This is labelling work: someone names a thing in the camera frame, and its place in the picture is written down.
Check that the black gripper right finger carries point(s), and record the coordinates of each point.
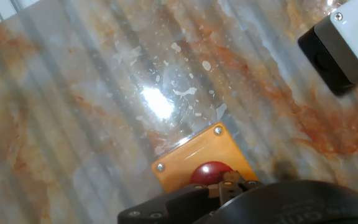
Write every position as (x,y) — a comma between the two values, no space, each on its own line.
(237,185)

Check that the orange box red button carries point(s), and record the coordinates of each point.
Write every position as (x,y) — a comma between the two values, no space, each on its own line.
(197,155)

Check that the marble pattern glossy mat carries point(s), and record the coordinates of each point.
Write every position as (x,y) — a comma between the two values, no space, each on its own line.
(73,124)

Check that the grey black box red button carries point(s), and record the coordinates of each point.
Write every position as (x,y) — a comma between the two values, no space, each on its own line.
(343,46)

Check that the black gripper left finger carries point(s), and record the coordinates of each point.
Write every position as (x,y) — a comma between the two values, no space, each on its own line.
(172,205)

